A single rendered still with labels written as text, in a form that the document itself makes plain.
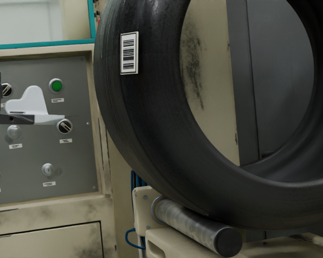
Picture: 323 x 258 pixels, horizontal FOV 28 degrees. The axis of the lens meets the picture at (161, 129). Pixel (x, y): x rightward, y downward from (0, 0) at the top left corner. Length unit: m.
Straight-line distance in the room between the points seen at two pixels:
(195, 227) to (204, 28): 0.47
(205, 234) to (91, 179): 0.63
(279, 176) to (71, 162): 0.54
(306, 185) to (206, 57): 0.44
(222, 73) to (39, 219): 0.55
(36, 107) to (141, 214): 0.40
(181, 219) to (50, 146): 0.54
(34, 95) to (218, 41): 0.50
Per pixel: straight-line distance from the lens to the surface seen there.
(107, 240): 1.58
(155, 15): 0.95
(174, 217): 1.17
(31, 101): 1.00
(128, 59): 0.94
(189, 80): 1.33
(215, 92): 1.35
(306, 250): 1.31
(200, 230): 1.04
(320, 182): 1.04
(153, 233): 1.27
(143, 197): 1.29
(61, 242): 1.56
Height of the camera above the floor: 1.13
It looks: 3 degrees down
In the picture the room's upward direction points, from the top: 5 degrees counter-clockwise
